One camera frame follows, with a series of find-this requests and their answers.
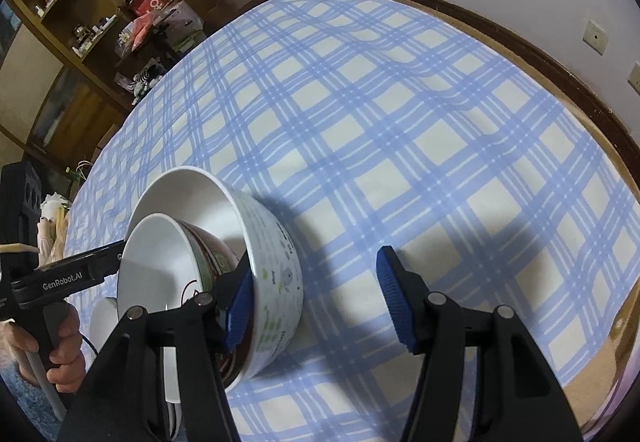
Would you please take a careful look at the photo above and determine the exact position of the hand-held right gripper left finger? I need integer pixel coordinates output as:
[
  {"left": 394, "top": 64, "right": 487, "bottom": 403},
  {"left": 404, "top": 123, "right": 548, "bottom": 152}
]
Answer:
[{"left": 57, "top": 257, "right": 256, "bottom": 442}]

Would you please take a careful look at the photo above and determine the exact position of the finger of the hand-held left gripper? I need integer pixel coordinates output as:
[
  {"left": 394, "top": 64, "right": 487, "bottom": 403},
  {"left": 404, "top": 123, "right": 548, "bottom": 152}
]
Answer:
[{"left": 95, "top": 242, "right": 125, "bottom": 279}]

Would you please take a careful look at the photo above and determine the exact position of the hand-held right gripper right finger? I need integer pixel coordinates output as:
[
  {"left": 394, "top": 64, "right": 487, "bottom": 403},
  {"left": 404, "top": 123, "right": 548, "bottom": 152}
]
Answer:
[{"left": 376, "top": 246, "right": 586, "bottom": 442}]

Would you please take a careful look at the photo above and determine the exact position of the small red patterned bowl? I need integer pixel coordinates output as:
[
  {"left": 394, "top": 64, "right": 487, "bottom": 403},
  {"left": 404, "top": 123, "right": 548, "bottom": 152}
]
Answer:
[
  {"left": 116, "top": 213, "right": 241, "bottom": 323},
  {"left": 179, "top": 221, "right": 251, "bottom": 390}
]

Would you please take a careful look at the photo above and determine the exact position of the large white printed bowl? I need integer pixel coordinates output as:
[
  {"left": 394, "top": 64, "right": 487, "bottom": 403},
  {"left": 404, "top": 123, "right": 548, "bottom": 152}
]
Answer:
[{"left": 127, "top": 166, "right": 305, "bottom": 393}]

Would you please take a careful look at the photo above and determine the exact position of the person's left hand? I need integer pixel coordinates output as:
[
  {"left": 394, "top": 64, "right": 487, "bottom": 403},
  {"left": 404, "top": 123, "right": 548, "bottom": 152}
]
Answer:
[{"left": 2, "top": 307, "right": 85, "bottom": 394}]

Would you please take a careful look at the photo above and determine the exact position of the pink and white doll plush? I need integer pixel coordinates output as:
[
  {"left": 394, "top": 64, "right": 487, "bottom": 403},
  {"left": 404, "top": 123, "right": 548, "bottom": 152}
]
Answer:
[{"left": 37, "top": 217, "right": 68, "bottom": 267}]

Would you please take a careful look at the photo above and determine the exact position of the blue plaid cloth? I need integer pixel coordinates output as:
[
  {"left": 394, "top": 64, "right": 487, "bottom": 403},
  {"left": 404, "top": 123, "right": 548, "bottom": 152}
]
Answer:
[{"left": 64, "top": 0, "right": 640, "bottom": 442}]

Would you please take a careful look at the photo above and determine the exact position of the blue fuzzy cloth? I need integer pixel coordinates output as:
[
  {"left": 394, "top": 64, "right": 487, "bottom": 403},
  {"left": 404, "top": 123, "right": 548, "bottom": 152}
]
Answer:
[{"left": 0, "top": 352, "right": 66, "bottom": 428}]

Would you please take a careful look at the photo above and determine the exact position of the wooden corner shelf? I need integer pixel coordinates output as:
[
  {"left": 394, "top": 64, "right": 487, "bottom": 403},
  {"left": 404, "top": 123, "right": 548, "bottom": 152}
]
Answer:
[{"left": 7, "top": 0, "right": 168, "bottom": 90}]

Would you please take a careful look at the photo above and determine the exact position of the zebra plush toy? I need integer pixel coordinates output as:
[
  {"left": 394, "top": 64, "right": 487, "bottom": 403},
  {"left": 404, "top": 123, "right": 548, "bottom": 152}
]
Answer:
[{"left": 132, "top": 62, "right": 166, "bottom": 90}]

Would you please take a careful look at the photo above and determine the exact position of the small cluttered side table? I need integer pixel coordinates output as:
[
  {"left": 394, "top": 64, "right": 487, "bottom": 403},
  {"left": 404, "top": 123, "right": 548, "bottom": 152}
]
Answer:
[{"left": 114, "top": 9, "right": 181, "bottom": 72}]

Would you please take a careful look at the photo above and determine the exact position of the pink cloth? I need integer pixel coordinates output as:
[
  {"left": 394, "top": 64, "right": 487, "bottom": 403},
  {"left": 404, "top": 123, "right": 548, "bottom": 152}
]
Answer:
[{"left": 127, "top": 14, "right": 168, "bottom": 47}]

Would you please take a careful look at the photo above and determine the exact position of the clear storage box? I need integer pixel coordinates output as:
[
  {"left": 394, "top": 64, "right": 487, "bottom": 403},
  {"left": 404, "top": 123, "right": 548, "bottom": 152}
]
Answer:
[{"left": 167, "top": 2, "right": 207, "bottom": 50}]

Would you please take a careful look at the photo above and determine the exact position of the red box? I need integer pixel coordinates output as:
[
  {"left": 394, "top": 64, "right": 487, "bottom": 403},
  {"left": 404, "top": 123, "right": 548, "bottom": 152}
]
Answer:
[{"left": 131, "top": 0, "right": 177, "bottom": 18}]

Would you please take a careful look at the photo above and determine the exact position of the black cable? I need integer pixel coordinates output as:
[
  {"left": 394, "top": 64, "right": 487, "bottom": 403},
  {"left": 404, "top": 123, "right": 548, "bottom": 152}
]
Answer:
[{"left": 79, "top": 329, "right": 103, "bottom": 360}]

